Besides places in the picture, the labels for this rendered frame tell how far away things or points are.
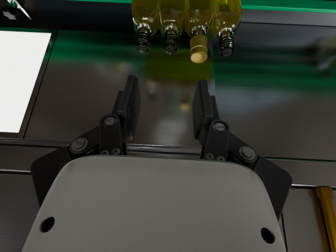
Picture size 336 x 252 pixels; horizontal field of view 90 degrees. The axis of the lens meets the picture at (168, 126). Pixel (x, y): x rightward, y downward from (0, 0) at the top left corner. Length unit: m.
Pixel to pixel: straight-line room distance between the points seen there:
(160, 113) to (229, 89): 0.22
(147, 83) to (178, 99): 0.10
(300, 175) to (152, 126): 0.37
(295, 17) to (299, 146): 0.42
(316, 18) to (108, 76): 0.68
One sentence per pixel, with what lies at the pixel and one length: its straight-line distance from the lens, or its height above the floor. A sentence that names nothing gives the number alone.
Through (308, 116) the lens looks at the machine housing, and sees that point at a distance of 0.61.
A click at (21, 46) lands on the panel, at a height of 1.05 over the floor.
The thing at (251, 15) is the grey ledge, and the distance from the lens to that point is 0.70.
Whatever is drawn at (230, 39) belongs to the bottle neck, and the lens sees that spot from 0.40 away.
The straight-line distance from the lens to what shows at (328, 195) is 0.55.
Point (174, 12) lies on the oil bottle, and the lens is 0.41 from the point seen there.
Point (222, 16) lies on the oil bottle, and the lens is 0.42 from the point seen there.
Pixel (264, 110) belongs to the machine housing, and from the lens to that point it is 0.54.
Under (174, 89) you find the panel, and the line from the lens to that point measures 0.46.
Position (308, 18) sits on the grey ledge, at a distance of 0.79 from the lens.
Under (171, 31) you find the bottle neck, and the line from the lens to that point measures 0.39.
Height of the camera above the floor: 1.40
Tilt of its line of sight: 18 degrees down
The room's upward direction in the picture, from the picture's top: 177 degrees counter-clockwise
